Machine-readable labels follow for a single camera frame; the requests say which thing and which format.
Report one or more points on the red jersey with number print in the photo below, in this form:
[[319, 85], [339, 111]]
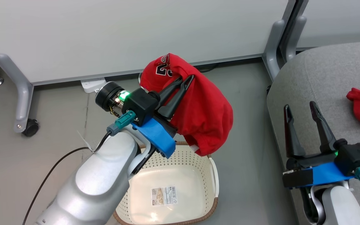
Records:
[[205, 112]]

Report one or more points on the narrow white partition panel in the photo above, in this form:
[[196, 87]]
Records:
[[342, 22]]

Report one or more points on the blue right camera mount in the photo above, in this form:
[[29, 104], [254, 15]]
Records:
[[330, 175]]

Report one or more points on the grey partition foot with caster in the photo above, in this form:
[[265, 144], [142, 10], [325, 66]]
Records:
[[20, 93]]

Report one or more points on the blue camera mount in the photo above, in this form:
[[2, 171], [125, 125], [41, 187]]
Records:
[[156, 136], [330, 175]]

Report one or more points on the paper label sticker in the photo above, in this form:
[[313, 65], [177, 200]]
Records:
[[164, 196]]

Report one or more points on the grey fabric sofa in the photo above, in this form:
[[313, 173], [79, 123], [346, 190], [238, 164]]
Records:
[[323, 78]]

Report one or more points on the large white partition panel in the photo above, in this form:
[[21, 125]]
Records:
[[120, 34]]

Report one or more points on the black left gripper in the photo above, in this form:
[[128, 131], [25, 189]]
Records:
[[141, 104]]

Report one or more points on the blue left camera mount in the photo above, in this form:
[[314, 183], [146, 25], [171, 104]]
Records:
[[156, 136]]

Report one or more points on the black caster wheel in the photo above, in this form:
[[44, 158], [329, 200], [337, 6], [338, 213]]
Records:
[[31, 128]]

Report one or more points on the cream perforated laundry basket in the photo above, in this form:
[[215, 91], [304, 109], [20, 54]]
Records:
[[167, 175]]

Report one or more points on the white power strip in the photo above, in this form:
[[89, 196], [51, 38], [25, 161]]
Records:
[[91, 85]]

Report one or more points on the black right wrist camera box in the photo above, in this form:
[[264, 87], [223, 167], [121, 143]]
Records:
[[297, 179]]

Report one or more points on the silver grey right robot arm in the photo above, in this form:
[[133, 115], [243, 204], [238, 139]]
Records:
[[339, 206]]

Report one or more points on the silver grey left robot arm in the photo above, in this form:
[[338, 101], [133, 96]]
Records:
[[105, 181]]

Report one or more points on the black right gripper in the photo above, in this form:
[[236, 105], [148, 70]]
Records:
[[355, 157]]

